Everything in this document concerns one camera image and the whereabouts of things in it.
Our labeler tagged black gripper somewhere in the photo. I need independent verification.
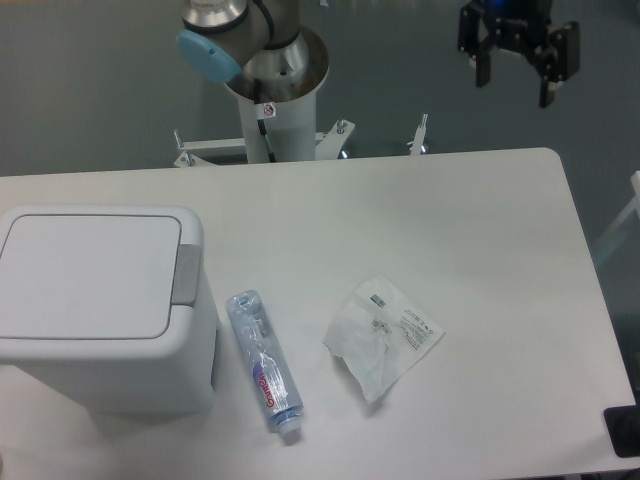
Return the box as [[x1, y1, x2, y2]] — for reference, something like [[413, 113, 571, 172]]
[[457, 1, 581, 108]]

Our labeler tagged silver robot arm blue cap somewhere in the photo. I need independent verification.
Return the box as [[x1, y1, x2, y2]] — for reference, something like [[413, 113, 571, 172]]
[[176, 1, 581, 108]]

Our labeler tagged white trash can body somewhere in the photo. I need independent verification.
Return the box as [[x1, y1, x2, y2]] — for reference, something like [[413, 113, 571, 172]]
[[1, 204, 219, 414]]

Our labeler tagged white trash can lid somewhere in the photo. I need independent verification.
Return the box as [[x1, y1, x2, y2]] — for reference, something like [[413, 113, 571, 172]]
[[1, 215, 181, 340]]

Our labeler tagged crumpled white plastic wrapper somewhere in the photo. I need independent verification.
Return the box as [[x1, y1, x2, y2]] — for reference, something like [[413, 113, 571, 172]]
[[323, 276, 445, 403]]

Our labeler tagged black device at table edge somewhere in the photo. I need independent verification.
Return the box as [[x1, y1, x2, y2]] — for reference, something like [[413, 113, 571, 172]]
[[603, 405, 639, 458]]

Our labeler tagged grey lid push button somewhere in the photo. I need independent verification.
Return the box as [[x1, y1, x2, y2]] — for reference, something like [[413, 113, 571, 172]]
[[171, 244, 202, 307]]

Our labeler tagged crushed clear plastic bottle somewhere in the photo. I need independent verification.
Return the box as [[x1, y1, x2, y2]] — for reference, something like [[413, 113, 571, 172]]
[[225, 290, 304, 445]]

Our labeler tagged white pedestal base frame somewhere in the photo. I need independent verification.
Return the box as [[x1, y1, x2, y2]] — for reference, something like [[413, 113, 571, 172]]
[[173, 113, 429, 168]]

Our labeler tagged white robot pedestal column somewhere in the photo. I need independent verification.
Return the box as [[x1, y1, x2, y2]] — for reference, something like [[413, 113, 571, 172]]
[[236, 93, 316, 164]]

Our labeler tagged black cable on pedestal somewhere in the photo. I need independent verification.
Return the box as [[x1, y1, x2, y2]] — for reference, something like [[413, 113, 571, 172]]
[[252, 78, 278, 164]]

